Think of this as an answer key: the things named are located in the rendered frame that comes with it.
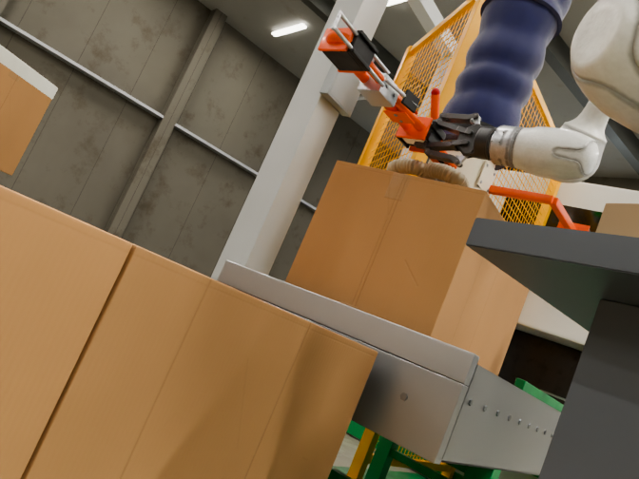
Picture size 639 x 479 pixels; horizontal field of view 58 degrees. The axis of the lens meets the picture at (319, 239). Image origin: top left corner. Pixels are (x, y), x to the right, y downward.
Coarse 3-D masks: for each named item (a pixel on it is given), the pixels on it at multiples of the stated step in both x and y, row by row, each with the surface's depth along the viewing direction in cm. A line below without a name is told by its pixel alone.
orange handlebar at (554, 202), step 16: (400, 96) 129; (384, 112) 136; (400, 112) 132; (416, 112) 135; (416, 128) 138; (432, 160) 154; (496, 192) 158; (512, 192) 156; (528, 192) 153; (560, 208) 152
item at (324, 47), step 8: (328, 32) 116; (352, 32) 112; (352, 40) 113; (320, 48) 116; (328, 48) 115; (336, 48) 113; (344, 48) 112; (328, 56) 118; (336, 56) 116; (344, 56) 115; (336, 64) 119; (344, 64) 118; (352, 64) 117; (344, 72) 122; (352, 72) 120; (360, 72) 119
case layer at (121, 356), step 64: (0, 192) 52; (0, 256) 53; (64, 256) 58; (128, 256) 64; (0, 320) 54; (64, 320) 59; (128, 320) 65; (192, 320) 72; (256, 320) 81; (0, 384) 56; (64, 384) 61; (128, 384) 67; (192, 384) 75; (256, 384) 85; (320, 384) 97; (0, 448) 57; (64, 448) 63; (128, 448) 69; (192, 448) 78; (256, 448) 88; (320, 448) 102
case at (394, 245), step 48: (336, 192) 143; (384, 192) 136; (432, 192) 130; (480, 192) 124; (336, 240) 138; (384, 240) 132; (432, 240) 126; (336, 288) 134; (384, 288) 128; (432, 288) 122; (480, 288) 136; (432, 336) 120; (480, 336) 146
